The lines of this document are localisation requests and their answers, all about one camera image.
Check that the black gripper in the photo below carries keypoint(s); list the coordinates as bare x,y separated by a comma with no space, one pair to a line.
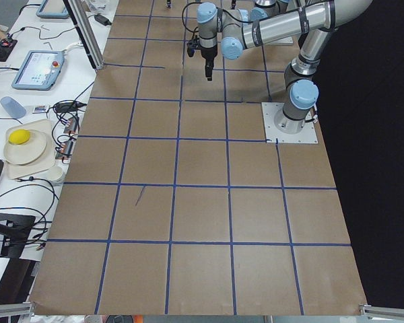
208,54

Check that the black power adapter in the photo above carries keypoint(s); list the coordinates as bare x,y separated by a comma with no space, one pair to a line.
102,20

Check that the brown paper table cover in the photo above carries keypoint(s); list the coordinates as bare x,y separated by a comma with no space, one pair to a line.
174,203

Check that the near blue teach pendant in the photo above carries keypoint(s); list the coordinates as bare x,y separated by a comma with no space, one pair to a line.
39,70

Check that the blue teach pendant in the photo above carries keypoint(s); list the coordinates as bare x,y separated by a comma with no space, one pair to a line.
39,70
52,9

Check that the far blue teach pendant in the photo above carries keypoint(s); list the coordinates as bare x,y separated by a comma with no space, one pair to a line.
52,9

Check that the white paper cup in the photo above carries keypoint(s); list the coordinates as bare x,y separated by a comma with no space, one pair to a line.
56,175

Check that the blue plastic cup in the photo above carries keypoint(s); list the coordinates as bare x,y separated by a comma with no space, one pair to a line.
12,107

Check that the yellow lemon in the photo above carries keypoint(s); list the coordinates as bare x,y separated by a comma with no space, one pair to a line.
19,137

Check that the beige round plate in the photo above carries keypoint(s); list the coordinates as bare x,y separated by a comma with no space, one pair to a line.
27,152

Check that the beige tray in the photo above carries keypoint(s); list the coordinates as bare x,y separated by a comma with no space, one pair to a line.
44,162

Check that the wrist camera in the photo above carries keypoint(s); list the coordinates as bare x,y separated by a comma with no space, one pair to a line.
192,46

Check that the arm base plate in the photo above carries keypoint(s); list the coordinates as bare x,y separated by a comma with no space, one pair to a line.
280,129

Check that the aluminium frame post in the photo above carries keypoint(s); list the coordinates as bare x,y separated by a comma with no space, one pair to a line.
85,33

